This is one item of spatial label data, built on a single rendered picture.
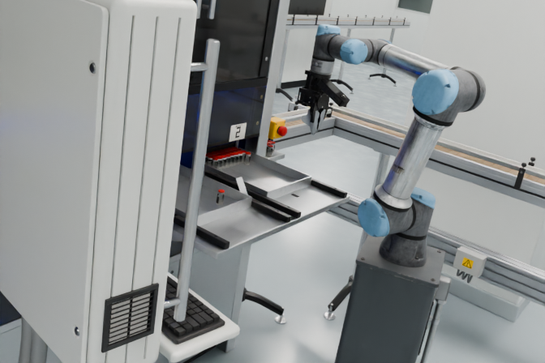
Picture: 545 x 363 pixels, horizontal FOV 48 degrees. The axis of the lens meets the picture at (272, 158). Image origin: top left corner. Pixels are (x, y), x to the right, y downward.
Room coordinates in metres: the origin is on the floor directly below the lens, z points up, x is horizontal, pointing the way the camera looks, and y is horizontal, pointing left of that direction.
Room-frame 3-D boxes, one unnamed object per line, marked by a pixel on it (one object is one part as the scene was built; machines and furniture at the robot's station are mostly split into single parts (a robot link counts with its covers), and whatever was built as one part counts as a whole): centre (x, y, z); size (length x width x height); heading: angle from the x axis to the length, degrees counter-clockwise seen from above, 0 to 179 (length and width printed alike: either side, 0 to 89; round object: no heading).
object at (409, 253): (1.79, -0.46, 0.84); 0.15 x 0.15 x 0.10
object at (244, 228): (1.86, 0.10, 0.87); 0.70 x 0.48 x 0.02; 146
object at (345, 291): (2.79, -0.53, 0.07); 0.50 x 0.08 x 0.14; 146
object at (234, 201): (1.76, 0.26, 0.90); 0.34 x 0.26 x 0.04; 56
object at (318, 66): (2.00, -0.11, 1.32); 0.08 x 0.08 x 0.05
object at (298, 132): (2.63, -0.03, 0.92); 0.69 x 0.16 x 0.16; 146
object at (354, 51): (1.94, -0.19, 1.39); 0.11 x 0.11 x 0.08; 40
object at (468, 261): (2.44, -0.93, 0.50); 0.12 x 0.05 x 0.09; 56
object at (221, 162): (2.10, 0.16, 0.90); 0.18 x 0.02 x 0.05; 146
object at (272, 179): (2.04, 0.06, 0.90); 0.34 x 0.26 x 0.04; 56
